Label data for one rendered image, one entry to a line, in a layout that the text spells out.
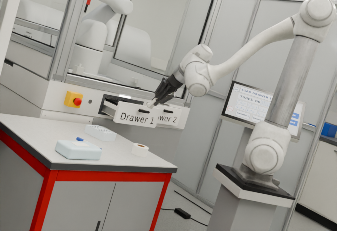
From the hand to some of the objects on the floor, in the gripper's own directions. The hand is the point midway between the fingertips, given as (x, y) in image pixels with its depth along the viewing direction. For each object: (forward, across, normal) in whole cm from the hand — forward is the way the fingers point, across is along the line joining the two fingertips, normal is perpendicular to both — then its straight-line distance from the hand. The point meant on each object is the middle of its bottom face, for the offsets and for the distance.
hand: (153, 103), depth 212 cm
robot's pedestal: (+47, -100, -24) cm, 113 cm away
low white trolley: (+74, -62, +41) cm, 105 cm away
